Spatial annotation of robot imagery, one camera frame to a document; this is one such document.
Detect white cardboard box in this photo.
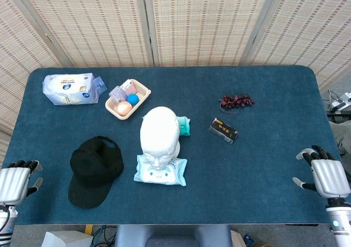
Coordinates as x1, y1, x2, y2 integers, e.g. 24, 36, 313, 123
41, 230, 94, 247

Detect beige plastic tray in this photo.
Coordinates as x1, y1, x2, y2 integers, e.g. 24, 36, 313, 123
105, 78, 152, 121

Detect peach egg-shaped ball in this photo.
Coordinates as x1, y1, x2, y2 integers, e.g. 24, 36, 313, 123
117, 101, 133, 115

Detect blue cartoon wet wipes pack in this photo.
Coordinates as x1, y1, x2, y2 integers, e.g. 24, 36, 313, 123
133, 154, 188, 187

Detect black baseball cap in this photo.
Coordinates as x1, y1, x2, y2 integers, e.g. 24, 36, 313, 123
67, 136, 124, 210

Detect dark red grape bunch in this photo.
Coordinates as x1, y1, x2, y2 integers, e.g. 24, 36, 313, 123
218, 93, 256, 114

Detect brown cardboard box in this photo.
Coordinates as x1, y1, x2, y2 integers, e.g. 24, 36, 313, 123
230, 229, 272, 247

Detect green wet wipes pack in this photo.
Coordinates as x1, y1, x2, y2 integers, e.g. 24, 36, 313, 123
177, 115, 191, 137

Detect clear purple small box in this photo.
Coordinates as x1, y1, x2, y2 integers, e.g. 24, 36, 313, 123
109, 85, 128, 104

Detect black rectangular box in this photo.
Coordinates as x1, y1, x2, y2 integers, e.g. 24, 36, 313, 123
208, 117, 239, 144

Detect bamboo folding screen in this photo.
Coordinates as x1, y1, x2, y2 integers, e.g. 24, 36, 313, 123
0, 0, 351, 160

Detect blue felt table cover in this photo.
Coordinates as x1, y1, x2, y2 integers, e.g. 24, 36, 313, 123
0, 65, 342, 226

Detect grey cloth bundle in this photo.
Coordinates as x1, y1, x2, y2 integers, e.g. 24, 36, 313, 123
329, 120, 351, 173

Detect pale blue tissue pack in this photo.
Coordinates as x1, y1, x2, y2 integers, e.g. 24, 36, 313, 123
42, 72, 107, 106

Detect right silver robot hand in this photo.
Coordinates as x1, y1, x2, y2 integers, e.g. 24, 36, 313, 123
292, 145, 351, 200

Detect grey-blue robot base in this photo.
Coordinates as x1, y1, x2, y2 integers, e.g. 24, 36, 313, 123
114, 224, 233, 247

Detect white power strip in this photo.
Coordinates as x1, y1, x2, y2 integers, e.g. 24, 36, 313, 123
329, 92, 351, 111

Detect white foam mannequin head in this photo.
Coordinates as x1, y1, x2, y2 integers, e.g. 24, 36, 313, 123
139, 106, 182, 169

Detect blue floor cables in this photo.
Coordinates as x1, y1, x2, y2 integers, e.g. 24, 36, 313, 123
92, 224, 117, 247

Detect pink small box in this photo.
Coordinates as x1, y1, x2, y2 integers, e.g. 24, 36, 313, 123
120, 80, 138, 96

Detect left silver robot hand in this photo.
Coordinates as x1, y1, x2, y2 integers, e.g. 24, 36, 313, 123
0, 160, 44, 205

